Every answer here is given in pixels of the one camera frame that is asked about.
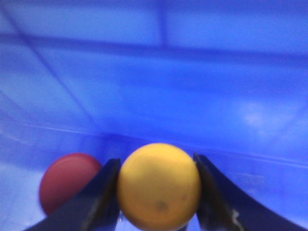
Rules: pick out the red mushroom push button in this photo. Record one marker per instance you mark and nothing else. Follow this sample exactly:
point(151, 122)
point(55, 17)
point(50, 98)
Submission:
point(64, 178)

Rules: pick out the yellow mushroom push button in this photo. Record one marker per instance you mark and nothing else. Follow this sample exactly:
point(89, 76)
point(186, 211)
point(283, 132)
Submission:
point(159, 187)

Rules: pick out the blue bin front right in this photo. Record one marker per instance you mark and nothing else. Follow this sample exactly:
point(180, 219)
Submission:
point(224, 78)

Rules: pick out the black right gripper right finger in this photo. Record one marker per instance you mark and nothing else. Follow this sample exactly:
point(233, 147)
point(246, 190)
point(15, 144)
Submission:
point(226, 207)

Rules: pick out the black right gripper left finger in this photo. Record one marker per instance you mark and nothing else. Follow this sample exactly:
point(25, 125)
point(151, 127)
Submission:
point(94, 208)

